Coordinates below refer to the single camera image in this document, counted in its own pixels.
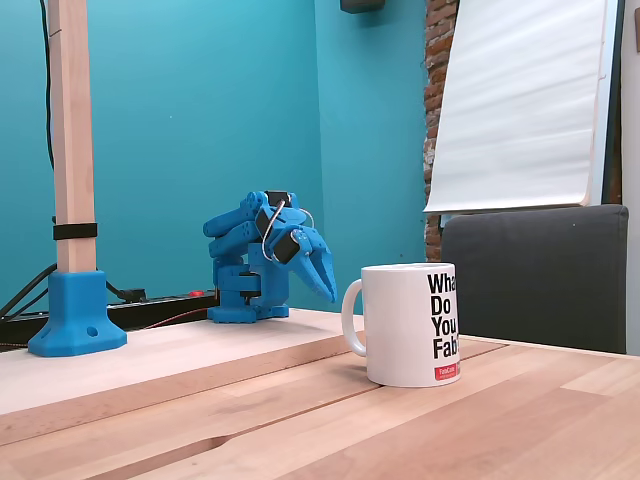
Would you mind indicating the white mug black text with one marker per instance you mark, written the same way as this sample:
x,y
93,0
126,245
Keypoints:
x,y
395,325

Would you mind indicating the black power strip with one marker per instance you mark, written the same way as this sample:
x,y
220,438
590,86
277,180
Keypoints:
x,y
160,310

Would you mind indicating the black power plug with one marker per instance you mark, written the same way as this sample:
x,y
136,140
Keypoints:
x,y
131,294

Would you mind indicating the pale wooden base board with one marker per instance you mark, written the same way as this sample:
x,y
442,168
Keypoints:
x,y
150,360

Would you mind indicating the white flip chart paper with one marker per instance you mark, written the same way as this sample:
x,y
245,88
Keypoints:
x,y
515,100

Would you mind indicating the flip chart easel board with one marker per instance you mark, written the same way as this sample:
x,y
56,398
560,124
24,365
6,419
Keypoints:
x,y
612,100

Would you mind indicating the blue post base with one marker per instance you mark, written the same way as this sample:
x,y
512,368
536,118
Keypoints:
x,y
75,320

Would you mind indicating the wooden post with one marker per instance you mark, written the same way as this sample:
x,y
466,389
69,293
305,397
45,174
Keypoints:
x,y
75,125

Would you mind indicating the dark wall-mounted box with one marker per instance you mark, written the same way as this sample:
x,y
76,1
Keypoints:
x,y
362,4

